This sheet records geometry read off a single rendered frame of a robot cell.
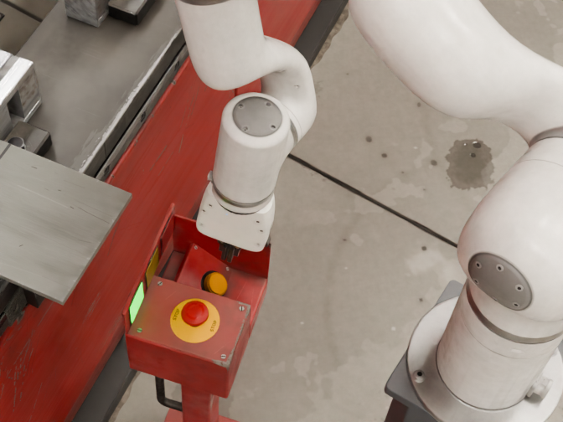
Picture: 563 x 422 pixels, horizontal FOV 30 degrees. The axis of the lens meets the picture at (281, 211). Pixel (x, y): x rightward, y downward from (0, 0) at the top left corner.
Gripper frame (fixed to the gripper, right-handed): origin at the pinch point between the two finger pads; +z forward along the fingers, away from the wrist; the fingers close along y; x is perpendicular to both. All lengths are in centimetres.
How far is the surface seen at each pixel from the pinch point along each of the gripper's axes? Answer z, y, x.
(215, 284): 11.9, -1.0, -0.4
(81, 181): -13.7, -20.3, -6.0
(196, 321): 3.8, -0.8, -11.2
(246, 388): 84, 7, 16
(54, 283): -14.0, -17.3, -21.4
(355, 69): 84, 6, 114
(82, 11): -2.4, -36.2, 30.8
